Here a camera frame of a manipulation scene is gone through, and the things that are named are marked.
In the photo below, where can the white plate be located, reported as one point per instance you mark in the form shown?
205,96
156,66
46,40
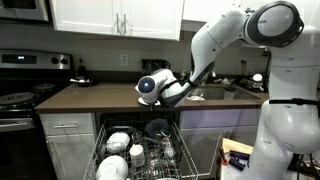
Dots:
143,102

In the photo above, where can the kitchen sink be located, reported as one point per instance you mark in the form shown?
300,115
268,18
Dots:
221,92

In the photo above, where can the white bowl left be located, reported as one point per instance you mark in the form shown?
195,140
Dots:
117,142

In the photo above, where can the white bowl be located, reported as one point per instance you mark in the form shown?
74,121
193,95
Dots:
117,142
112,168

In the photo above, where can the white printed mug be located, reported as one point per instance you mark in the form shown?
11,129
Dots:
137,155

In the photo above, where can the white upper cabinets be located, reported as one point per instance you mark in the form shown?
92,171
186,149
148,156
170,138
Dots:
154,19

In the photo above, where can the white bowl right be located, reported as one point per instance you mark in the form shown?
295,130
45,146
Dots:
112,168

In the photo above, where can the white lower cabinet drawers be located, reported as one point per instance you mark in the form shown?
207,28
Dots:
70,140

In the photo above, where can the black stainless stove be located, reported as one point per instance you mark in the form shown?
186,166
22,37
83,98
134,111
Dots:
28,78

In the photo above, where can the white wall outlet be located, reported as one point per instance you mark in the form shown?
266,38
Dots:
124,59

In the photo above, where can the wire dishwasher rack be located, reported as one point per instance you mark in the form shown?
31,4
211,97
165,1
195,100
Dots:
166,155

